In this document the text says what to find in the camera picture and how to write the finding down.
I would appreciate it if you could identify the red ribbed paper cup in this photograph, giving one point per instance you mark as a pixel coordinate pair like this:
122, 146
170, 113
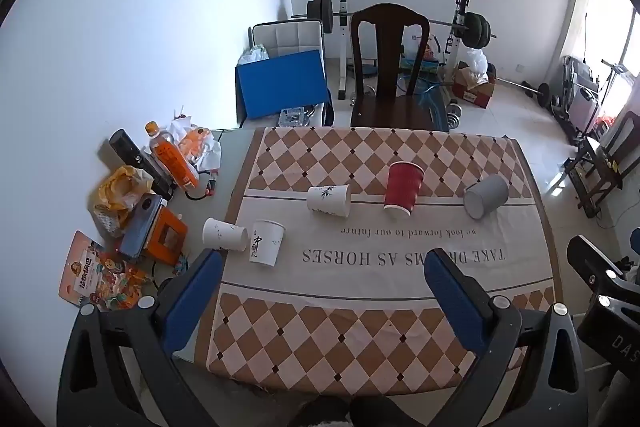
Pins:
402, 192

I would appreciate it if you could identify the yellow plastic bag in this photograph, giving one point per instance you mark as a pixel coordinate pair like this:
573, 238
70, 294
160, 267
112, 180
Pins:
117, 192

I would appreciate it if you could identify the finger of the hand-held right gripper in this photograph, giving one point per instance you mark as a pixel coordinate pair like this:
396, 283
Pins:
595, 259

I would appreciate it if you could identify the white cup with bamboo print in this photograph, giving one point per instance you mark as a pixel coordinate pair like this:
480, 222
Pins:
327, 201

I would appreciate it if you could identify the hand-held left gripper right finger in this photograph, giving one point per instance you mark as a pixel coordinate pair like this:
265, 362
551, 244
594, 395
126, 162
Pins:
456, 302

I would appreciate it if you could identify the orange drink bottle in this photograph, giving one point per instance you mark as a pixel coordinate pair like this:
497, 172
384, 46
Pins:
172, 159

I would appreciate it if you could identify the grey cup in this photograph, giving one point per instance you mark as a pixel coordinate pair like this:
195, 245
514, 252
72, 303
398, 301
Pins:
487, 194

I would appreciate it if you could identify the white speckled paper cup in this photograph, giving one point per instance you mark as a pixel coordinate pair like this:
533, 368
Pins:
222, 233

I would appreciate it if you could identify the silver suitcase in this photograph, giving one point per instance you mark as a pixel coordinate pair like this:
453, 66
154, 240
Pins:
582, 109

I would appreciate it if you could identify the pale green crumpled bag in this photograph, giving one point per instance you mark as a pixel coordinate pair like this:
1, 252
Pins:
255, 55

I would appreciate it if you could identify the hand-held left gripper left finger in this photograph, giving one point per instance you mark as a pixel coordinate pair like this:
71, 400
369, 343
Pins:
192, 302

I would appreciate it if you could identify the white barbell rack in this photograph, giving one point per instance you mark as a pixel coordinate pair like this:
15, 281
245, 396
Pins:
343, 32

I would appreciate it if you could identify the silver dumbbell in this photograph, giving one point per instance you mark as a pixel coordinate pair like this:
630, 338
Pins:
454, 114

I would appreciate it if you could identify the dark wooden stool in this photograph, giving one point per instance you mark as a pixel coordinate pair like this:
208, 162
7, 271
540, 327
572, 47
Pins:
600, 157

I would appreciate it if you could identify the black cylinder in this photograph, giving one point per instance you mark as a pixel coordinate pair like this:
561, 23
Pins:
127, 147

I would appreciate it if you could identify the clear plastic container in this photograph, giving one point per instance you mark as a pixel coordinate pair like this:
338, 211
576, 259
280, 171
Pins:
295, 117

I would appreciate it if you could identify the orange snack packet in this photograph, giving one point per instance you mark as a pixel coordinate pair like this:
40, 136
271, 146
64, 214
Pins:
95, 277

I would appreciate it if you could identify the white plastic bag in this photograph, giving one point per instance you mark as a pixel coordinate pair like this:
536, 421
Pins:
476, 61

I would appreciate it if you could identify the orange and grey box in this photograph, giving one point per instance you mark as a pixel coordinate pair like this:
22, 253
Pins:
170, 233

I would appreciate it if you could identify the checkered printed tablecloth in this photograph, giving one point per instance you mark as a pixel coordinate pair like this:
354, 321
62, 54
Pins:
350, 307

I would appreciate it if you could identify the small barbell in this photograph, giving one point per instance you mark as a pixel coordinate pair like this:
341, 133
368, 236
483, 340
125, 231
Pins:
542, 91

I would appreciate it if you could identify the white crumpled wrappers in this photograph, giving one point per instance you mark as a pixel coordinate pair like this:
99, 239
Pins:
200, 147

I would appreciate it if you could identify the white cup with brush mark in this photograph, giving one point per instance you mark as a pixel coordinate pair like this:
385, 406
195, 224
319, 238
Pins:
265, 247

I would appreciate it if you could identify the dark wooden chair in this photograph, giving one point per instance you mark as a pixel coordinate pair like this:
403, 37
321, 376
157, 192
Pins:
386, 57

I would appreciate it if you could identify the barbell with black plates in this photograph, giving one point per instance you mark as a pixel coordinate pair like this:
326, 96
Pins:
320, 9

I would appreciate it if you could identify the cardboard box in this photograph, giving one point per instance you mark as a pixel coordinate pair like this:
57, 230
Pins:
472, 94

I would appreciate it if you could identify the white padded chair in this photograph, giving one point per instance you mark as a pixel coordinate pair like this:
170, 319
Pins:
290, 38

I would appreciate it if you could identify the blue board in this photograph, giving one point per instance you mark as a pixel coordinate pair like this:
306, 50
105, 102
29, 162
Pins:
282, 82

